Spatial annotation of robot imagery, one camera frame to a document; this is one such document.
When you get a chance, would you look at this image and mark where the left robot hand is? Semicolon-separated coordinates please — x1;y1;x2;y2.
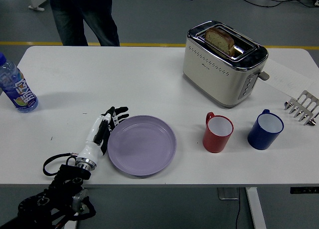
77;105;130;163

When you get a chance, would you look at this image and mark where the purple plate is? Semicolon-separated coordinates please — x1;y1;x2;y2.
107;115;177;177

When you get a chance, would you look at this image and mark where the blue drink bottle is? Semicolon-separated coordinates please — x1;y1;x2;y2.
0;51;39;114

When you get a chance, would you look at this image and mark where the red mug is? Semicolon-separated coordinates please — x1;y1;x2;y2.
202;111;235;154

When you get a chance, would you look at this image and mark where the person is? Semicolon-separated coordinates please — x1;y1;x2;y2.
46;0;121;47

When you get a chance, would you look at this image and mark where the grey box under table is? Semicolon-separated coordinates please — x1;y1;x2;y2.
217;188;240;201

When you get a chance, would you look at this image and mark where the cream and chrome toaster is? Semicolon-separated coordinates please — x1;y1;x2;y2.
182;20;270;109

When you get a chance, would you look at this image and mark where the white furniture foot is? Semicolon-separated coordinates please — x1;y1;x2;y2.
24;0;50;11

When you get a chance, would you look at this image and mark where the brown bread slice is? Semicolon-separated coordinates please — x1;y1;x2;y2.
204;27;235;57

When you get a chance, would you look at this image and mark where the blue mug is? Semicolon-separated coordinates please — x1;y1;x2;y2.
247;109;285;151

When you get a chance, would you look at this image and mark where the white paper sheet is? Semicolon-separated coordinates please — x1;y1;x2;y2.
261;58;314;98

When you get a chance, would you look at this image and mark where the black table control panel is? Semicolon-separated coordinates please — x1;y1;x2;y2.
290;186;319;195

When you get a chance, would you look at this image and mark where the metal toast rack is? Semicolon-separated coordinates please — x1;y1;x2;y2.
284;90;319;127

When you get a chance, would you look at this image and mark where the black cable under table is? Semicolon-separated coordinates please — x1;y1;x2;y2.
234;188;241;229

